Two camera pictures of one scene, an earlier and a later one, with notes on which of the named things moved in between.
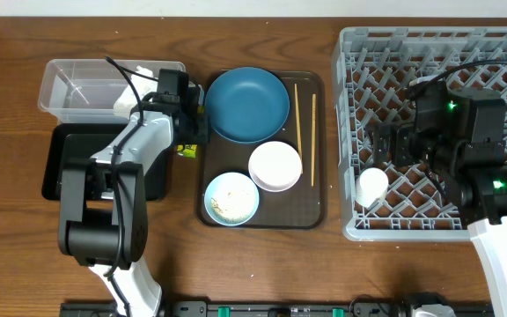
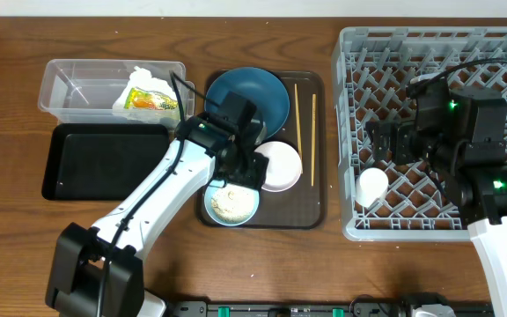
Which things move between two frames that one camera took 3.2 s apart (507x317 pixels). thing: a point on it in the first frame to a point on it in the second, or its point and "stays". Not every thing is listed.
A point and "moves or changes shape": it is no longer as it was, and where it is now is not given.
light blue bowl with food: x=231 y=198 stays
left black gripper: x=197 y=130 to x=245 y=169
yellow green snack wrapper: x=189 y=151 moves or changes shape
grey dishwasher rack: x=375 y=69 stays
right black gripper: x=403 y=134 stays
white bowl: x=275 y=166 stays
